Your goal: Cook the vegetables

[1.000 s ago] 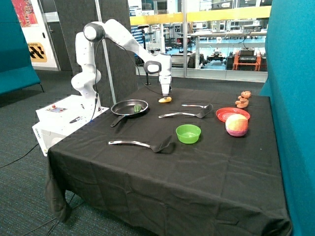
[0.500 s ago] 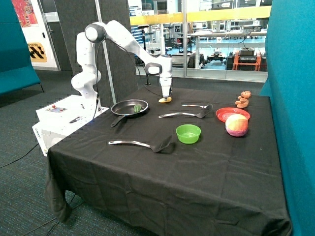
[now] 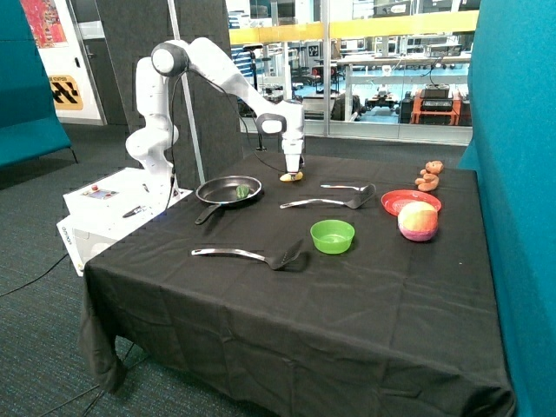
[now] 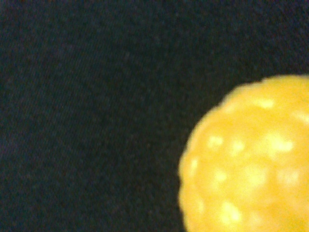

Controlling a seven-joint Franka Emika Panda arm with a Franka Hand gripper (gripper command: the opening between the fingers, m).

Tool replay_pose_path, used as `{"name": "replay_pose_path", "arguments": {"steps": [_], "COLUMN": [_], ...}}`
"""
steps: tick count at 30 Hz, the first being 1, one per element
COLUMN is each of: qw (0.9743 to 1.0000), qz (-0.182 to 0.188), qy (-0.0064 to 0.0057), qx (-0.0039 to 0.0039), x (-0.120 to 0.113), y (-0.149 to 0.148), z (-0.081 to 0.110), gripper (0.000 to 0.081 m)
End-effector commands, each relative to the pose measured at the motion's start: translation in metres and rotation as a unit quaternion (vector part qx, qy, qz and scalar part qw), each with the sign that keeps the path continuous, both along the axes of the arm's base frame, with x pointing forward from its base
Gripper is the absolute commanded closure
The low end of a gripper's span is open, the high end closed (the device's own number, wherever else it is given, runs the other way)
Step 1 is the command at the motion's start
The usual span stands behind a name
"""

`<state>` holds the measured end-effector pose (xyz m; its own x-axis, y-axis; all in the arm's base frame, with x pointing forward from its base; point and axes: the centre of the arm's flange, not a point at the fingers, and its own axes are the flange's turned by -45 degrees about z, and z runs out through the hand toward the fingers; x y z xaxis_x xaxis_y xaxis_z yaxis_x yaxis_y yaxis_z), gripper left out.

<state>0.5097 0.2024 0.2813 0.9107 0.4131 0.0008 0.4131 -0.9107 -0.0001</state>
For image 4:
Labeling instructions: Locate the black tablecloth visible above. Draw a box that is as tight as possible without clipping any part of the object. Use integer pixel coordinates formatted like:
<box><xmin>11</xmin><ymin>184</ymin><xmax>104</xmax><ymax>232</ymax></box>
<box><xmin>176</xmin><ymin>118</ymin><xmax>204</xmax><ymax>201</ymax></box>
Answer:
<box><xmin>0</xmin><ymin>0</ymin><xmax>309</xmax><ymax>232</ymax></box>

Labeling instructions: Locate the yellow toy corn cob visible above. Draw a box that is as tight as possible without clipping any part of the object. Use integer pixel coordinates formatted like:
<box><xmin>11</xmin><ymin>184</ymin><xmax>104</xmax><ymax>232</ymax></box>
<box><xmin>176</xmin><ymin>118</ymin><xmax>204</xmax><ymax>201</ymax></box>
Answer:
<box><xmin>179</xmin><ymin>75</ymin><xmax>309</xmax><ymax>232</ymax></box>

